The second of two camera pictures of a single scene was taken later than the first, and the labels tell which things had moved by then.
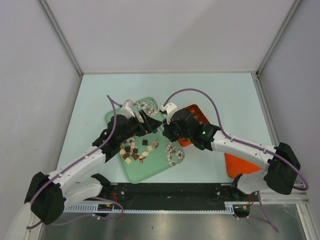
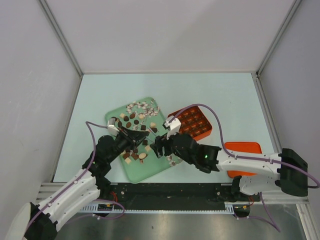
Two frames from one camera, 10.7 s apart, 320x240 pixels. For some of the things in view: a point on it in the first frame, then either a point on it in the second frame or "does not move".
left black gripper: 149,124 -> 131,136
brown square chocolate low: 135,156 does not move
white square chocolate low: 128,160 does not move
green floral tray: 145,155 does not move
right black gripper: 167,132 -> 160,142
